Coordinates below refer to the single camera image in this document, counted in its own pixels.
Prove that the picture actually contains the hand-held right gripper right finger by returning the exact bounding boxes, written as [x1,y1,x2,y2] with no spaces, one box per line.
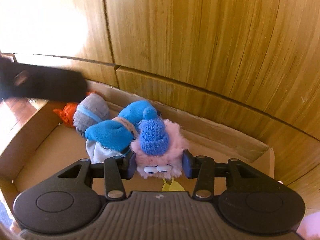
[182,150,262,200]

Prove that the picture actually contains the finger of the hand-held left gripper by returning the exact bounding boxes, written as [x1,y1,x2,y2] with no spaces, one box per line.
[0,56,88,100]

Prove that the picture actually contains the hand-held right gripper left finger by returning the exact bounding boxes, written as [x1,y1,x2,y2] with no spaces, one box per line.
[57,152,137,201]

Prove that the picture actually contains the pink fluffy toy blue hat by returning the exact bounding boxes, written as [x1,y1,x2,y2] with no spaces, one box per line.
[130,107,187,192]

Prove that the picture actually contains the grey sock bundle blue band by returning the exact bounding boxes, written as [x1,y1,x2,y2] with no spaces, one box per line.
[73,94,110,138]

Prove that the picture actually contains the cardboard box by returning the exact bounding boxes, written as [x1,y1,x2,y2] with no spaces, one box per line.
[0,79,285,220]

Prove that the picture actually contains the orange sock bundle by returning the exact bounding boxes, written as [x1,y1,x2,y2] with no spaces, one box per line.
[53,92,100,128]

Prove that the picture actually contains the pale grey-blue sock bundle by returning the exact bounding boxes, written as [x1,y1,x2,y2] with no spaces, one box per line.
[86,137,130,164]

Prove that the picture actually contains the bright blue sock bundle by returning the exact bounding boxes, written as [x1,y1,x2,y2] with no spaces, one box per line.
[85,100,158,155]

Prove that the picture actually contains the wooden wardrobe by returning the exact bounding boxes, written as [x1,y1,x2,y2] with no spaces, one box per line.
[0,0,320,210]

